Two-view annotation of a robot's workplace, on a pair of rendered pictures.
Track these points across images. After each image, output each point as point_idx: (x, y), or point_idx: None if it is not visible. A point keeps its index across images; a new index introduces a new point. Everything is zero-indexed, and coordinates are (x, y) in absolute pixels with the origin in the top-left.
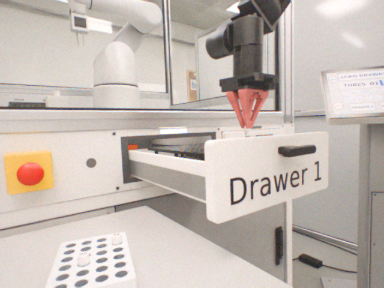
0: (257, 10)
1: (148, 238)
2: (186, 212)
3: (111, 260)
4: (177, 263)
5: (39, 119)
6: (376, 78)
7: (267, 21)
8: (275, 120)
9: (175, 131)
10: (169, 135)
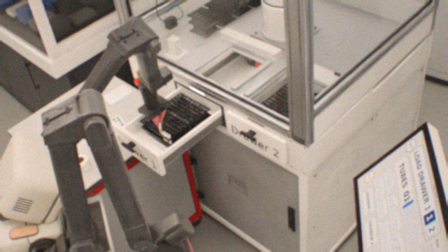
0: (142, 82)
1: None
2: (213, 136)
3: None
4: None
5: None
6: (416, 194)
7: (148, 88)
8: (279, 131)
9: (197, 91)
10: (194, 91)
